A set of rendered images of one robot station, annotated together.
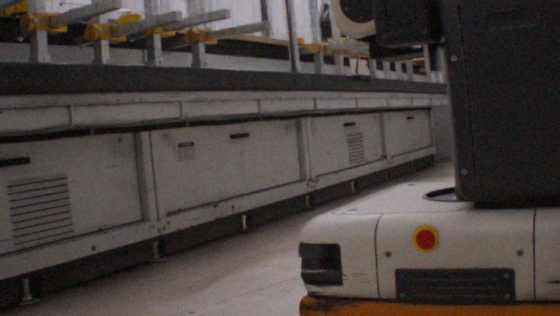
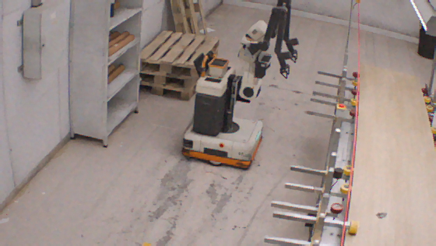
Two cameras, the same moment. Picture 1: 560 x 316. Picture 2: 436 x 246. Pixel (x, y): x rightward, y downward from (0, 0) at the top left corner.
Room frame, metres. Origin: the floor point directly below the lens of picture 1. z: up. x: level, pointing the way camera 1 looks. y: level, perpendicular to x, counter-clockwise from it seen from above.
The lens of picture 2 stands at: (6.05, -2.01, 2.75)
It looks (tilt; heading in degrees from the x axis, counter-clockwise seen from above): 26 degrees down; 163
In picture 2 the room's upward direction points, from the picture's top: 5 degrees clockwise
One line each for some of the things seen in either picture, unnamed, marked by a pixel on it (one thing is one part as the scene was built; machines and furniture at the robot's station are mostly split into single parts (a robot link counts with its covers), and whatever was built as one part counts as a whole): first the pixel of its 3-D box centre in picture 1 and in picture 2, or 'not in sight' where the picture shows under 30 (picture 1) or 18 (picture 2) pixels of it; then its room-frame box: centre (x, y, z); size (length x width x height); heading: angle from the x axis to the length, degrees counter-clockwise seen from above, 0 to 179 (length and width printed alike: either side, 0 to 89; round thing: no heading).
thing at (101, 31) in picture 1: (105, 33); not in sight; (1.88, 0.48, 0.80); 0.14 x 0.06 x 0.05; 150
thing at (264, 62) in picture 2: not in sight; (261, 62); (1.49, -0.21, 0.99); 0.28 x 0.16 x 0.22; 150
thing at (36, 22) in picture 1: (43, 23); not in sight; (1.66, 0.61, 0.82); 0.14 x 0.06 x 0.05; 150
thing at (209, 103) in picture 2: (512, 50); (218, 96); (1.30, -0.54, 0.59); 0.55 x 0.34 x 0.83; 150
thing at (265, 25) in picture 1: (217, 35); (331, 117); (2.29, 0.17, 0.82); 0.43 x 0.03 x 0.04; 60
